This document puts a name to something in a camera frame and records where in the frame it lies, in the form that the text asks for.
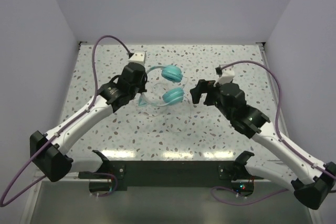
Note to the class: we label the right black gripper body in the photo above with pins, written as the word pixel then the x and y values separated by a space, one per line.
pixel 224 109

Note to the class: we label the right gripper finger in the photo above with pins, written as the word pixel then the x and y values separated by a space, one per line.
pixel 211 95
pixel 198 90

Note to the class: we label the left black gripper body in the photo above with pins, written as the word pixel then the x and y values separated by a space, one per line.
pixel 138 89

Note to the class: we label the teal cat-ear headphones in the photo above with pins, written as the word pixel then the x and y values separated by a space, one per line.
pixel 168 89

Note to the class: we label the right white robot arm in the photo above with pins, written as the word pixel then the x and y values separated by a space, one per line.
pixel 309 178

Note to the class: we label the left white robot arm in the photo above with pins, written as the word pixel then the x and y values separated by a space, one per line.
pixel 49 150

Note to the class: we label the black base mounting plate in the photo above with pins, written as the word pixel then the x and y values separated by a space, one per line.
pixel 122 175

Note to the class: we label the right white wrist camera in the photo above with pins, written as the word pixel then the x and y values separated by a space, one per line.
pixel 226 77

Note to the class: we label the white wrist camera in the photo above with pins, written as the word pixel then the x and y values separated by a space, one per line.
pixel 226 77
pixel 138 57

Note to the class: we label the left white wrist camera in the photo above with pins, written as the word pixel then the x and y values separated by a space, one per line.
pixel 138 57

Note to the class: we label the aluminium right frame rail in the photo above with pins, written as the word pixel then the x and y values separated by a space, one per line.
pixel 274 89

